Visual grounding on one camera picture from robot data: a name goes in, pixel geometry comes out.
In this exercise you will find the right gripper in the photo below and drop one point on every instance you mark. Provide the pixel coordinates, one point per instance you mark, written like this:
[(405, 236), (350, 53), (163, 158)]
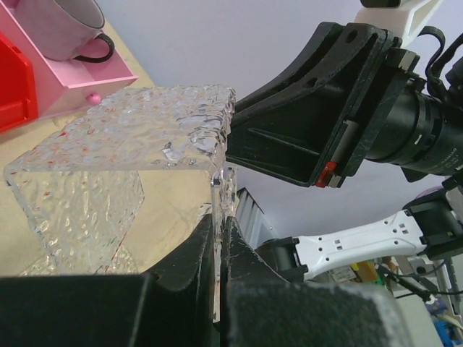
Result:
[(291, 127)]

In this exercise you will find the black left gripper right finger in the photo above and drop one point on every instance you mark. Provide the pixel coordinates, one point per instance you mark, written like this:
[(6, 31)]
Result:
[(260, 308)]

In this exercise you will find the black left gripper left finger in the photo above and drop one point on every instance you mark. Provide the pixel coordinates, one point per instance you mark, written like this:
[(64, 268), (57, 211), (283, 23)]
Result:
[(170, 304)]

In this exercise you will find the clear textured acrylic holder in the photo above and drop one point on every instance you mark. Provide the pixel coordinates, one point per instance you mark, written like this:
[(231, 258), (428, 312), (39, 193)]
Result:
[(140, 169)]

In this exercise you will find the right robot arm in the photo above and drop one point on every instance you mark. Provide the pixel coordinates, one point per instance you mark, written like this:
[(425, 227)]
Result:
[(427, 226)]

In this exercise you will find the clear textured oval tray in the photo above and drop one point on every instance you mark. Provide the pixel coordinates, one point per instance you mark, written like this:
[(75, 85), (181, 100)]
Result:
[(122, 263)]

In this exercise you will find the pink drawer box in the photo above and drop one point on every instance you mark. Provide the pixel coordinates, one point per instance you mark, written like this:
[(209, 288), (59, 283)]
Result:
[(65, 86)]

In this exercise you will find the red right bin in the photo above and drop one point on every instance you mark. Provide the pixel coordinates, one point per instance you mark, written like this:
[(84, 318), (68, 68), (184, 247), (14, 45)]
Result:
[(19, 104)]

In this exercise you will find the grey-purple mug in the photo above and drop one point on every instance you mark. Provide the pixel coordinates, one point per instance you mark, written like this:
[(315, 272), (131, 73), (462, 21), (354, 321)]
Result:
[(61, 29)]

